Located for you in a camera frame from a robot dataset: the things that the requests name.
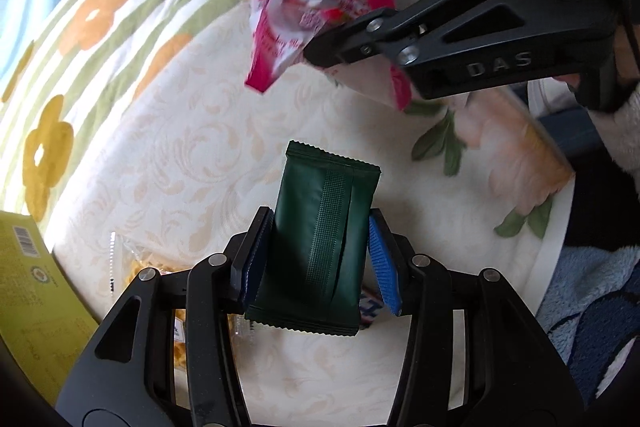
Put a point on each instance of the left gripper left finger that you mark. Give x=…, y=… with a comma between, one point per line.
x=90, y=398

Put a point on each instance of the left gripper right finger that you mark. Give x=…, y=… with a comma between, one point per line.
x=476, y=355

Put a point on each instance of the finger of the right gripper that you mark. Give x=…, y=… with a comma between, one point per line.
x=427, y=33

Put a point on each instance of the pink strawberry snack bag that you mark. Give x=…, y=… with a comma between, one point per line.
x=282, y=28

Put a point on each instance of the dark green snack packet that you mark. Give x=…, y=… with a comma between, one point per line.
x=315, y=261

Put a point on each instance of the blue fleece blanket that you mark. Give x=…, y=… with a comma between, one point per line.
x=591, y=314

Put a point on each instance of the clear yellow waffle packet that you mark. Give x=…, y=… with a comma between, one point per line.
x=170, y=316

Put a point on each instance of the yellow-green cardboard box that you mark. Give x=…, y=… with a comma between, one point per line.
x=44, y=324

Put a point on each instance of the white fleece sleeve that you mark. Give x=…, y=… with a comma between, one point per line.
x=620, y=134

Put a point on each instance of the brown white candy bar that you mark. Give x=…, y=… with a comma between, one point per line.
x=370, y=307

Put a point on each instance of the floral striped quilt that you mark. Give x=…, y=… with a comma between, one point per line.
x=88, y=61

